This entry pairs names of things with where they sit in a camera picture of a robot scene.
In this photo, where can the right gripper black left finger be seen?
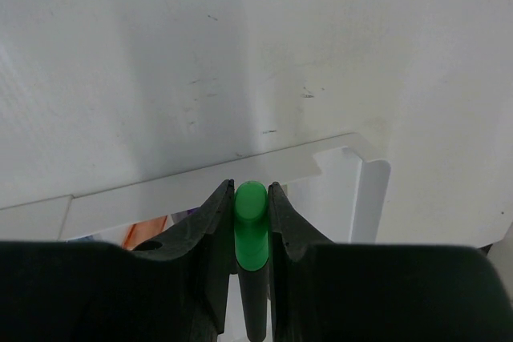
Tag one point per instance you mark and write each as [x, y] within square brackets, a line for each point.
[183, 273]

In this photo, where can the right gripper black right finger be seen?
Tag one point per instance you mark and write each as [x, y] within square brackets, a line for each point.
[292, 258]

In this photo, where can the green black highlighter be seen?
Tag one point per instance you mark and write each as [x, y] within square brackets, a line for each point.
[252, 255]

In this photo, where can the orange translucent highlighter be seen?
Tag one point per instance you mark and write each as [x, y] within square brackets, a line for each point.
[143, 231]

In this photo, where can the purple black highlighter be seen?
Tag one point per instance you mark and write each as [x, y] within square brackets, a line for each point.
[179, 216]

